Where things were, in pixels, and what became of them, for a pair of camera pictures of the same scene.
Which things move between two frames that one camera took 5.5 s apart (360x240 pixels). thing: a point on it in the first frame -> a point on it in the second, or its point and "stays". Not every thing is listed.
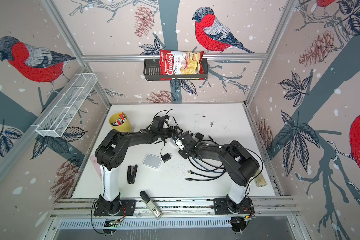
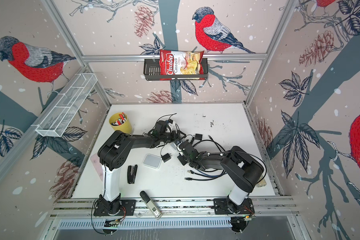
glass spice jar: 260,180 stays
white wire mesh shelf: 69,102 stays
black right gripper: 184,156 -> 180,159
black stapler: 131,171 stays
